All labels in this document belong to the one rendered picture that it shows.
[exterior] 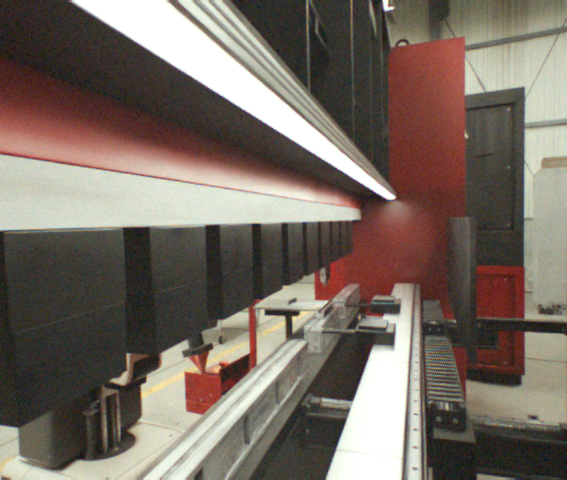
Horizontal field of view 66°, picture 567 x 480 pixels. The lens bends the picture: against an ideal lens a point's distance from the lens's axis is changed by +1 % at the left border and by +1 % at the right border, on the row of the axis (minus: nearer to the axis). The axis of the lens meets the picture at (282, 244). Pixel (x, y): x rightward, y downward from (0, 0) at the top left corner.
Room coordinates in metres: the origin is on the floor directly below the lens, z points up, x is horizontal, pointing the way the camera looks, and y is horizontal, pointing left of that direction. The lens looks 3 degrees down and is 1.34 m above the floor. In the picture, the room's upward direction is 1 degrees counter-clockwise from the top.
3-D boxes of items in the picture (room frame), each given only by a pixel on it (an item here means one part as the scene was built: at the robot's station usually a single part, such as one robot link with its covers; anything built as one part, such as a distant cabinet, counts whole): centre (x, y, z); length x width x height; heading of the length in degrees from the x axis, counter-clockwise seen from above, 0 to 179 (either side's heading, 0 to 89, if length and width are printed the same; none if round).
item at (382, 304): (1.71, -0.32, 1.01); 0.26 x 0.12 x 0.05; 73
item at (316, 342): (1.70, -0.15, 0.92); 0.39 x 0.06 x 0.10; 163
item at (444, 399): (0.90, -0.32, 1.02); 0.44 x 0.06 x 0.04; 163
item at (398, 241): (2.63, -0.63, 1.15); 0.85 x 0.25 x 2.30; 73
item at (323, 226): (1.58, -0.12, 1.26); 0.15 x 0.09 x 0.17; 163
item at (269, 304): (1.80, -0.03, 1.00); 0.26 x 0.18 x 0.01; 73
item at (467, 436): (1.14, -0.41, 0.94); 1.02 x 0.06 x 0.12; 163
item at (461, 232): (1.82, -0.73, 1.12); 1.13 x 0.02 x 0.44; 163
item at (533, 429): (1.07, -0.35, 0.81); 0.64 x 0.08 x 0.14; 73
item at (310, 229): (1.39, -0.06, 1.26); 0.15 x 0.09 x 0.17; 163
